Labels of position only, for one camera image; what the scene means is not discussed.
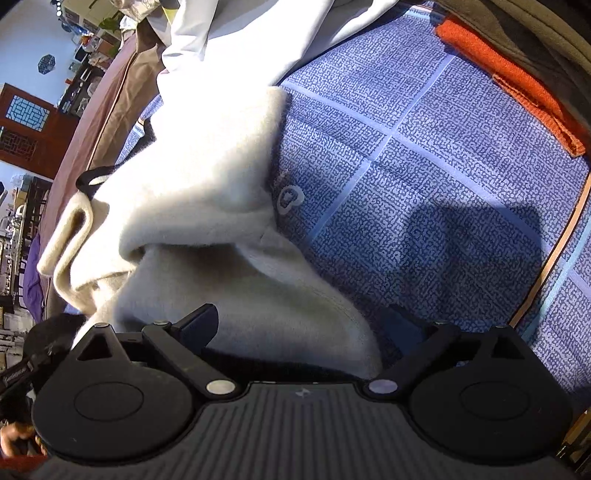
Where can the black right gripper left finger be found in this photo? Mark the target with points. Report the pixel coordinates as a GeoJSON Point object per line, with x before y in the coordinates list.
{"type": "Point", "coordinates": [119, 398]}

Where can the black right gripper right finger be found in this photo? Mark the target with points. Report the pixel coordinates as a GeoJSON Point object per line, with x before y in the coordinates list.
{"type": "Point", "coordinates": [483, 398]}

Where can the cream fuzzy cardigan black trim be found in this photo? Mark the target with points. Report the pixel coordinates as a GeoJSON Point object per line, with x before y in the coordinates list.
{"type": "Point", "coordinates": [189, 221]}

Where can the purple cloth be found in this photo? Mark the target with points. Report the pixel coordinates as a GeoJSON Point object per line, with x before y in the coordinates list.
{"type": "Point", "coordinates": [33, 296]}

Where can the metal rack shelf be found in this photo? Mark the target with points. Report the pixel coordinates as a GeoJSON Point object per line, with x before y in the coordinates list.
{"type": "Point", "coordinates": [19, 228]}

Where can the blue patterned bed sheet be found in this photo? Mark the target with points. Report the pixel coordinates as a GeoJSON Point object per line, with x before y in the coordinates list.
{"type": "Point", "coordinates": [407, 176]}

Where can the brown wooden door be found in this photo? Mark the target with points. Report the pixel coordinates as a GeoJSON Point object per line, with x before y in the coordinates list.
{"type": "Point", "coordinates": [35, 135]}

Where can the orange knit garment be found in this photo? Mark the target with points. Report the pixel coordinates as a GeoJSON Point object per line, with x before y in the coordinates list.
{"type": "Point", "coordinates": [528, 91]}

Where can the brown mauve mattress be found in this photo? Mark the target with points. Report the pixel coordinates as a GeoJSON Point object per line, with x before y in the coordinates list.
{"type": "Point", "coordinates": [125, 90]}

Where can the dark olive garment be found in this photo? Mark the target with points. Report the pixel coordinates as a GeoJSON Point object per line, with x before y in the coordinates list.
{"type": "Point", "coordinates": [548, 39]}

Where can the white shirt garment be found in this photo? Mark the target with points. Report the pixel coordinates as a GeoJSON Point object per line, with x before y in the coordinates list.
{"type": "Point", "coordinates": [249, 37]}

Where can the floral beige quilt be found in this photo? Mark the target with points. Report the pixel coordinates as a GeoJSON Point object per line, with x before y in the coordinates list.
{"type": "Point", "coordinates": [137, 10]}

